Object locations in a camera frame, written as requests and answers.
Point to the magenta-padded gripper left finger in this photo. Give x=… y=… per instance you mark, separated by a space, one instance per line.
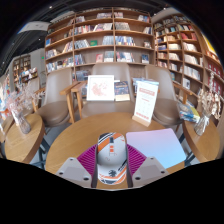
x=87 y=160

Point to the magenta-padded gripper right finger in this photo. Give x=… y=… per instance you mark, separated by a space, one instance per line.
x=136 y=160

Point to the white orange patterned computer mouse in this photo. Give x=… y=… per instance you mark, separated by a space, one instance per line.
x=112 y=156

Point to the pink blue gradient mouse pad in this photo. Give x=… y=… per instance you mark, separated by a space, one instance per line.
x=160 y=146

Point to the beige chair holding framed picture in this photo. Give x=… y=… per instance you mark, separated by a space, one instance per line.
x=108 y=108

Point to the white red sign wooden base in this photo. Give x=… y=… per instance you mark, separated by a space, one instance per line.
x=145 y=103

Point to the beige chair with book stack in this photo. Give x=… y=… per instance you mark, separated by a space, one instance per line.
x=165 y=106

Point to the beige wooden-armed chair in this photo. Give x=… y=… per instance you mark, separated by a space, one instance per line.
x=55 y=106

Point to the round wooden side table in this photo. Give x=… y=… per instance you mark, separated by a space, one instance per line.
x=205 y=145
x=25 y=145

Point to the colourful book stack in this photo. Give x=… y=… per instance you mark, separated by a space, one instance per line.
x=188 y=112

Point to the dark cover book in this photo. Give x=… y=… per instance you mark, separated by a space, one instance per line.
x=121 y=90

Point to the glass vase beige dried flowers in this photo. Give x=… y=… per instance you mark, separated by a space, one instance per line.
x=201 y=125

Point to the white framed red picture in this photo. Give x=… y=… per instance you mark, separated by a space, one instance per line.
x=100 y=87

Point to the glass vase pink dried flowers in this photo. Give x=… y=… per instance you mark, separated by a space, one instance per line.
x=22 y=125

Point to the distant small bookshelf unit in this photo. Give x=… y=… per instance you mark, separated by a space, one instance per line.
x=23 y=68

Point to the curved wooden bookshelf unit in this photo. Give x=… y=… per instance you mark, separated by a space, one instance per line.
x=190 y=50

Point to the wide wooden bookshelf unit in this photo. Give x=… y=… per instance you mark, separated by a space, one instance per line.
x=100 y=36

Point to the white hanging ceiling sign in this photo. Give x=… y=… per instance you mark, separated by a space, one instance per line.
x=33 y=26

